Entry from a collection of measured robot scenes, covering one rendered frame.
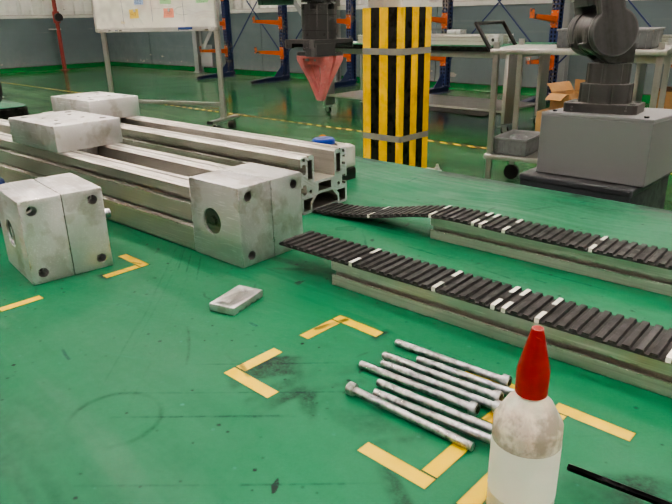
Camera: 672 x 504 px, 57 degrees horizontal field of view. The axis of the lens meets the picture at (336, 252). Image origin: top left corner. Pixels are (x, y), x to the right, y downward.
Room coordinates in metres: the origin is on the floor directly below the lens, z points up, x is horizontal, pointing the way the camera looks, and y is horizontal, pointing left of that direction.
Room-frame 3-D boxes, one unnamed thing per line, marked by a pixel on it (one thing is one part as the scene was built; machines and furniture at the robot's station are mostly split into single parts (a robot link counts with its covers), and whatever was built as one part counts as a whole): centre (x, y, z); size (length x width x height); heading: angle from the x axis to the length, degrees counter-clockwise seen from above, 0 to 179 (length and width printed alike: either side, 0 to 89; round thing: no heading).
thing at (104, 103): (1.34, 0.50, 0.87); 0.16 x 0.11 x 0.07; 48
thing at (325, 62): (1.09, 0.01, 0.96); 0.07 x 0.07 x 0.09; 47
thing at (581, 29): (1.10, -0.46, 1.00); 0.09 x 0.05 x 0.10; 93
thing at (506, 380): (0.44, -0.09, 0.78); 0.11 x 0.01 x 0.01; 49
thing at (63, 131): (1.03, 0.44, 0.87); 0.16 x 0.11 x 0.07; 48
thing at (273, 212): (0.74, 0.10, 0.83); 0.12 x 0.09 x 0.10; 138
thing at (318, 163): (1.17, 0.31, 0.82); 0.80 x 0.10 x 0.09; 48
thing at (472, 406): (0.41, -0.06, 0.78); 0.11 x 0.01 x 0.01; 49
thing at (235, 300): (0.57, 0.10, 0.78); 0.05 x 0.03 x 0.01; 152
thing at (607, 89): (1.11, -0.48, 0.93); 0.12 x 0.09 x 0.08; 55
